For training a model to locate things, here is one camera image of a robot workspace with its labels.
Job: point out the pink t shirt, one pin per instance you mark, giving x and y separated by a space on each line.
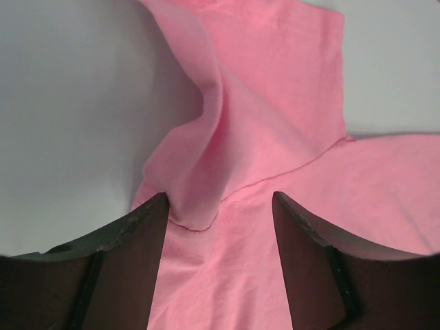
271 78

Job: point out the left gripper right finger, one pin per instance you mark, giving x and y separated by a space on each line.
337 280

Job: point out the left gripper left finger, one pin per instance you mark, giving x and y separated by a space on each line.
102 280

